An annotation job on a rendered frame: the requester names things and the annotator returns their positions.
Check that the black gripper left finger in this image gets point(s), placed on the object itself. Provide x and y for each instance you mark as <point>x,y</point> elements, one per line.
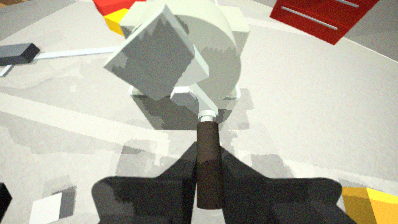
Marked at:
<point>169,195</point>

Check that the red flat block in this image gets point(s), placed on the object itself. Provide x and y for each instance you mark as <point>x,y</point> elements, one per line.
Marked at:
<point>106,7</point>

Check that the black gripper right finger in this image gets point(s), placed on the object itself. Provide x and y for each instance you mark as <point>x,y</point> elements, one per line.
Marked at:
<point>249,194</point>

